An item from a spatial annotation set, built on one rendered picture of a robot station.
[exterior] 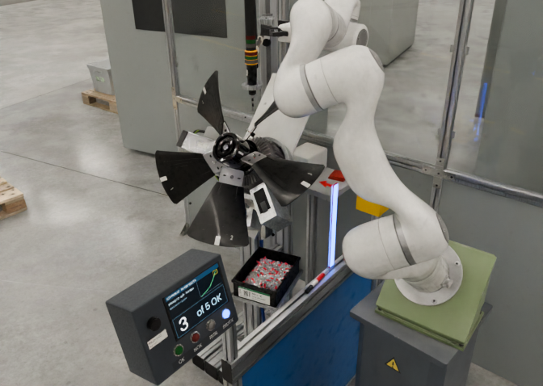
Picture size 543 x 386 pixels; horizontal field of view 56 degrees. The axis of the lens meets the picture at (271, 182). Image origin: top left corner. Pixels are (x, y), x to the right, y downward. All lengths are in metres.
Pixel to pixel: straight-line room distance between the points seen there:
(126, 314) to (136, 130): 3.79
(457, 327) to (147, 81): 3.58
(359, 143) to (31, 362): 2.28
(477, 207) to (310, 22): 1.41
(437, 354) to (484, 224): 0.96
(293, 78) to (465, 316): 0.81
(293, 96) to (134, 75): 3.65
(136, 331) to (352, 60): 0.70
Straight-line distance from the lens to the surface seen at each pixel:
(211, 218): 1.85
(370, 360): 1.65
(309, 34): 1.08
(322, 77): 1.03
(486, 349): 2.68
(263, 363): 1.69
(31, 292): 3.41
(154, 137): 4.71
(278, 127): 2.13
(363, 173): 1.07
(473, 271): 1.52
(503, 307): 2.51
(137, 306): 1.11
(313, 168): 1.78
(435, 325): 1.51
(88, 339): 2.97
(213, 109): 2.03
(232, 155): 1.83
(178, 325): 1.18
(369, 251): 1.13
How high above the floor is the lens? 1.96
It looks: 27 degrees down
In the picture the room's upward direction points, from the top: 1 degrees counter-clockwise
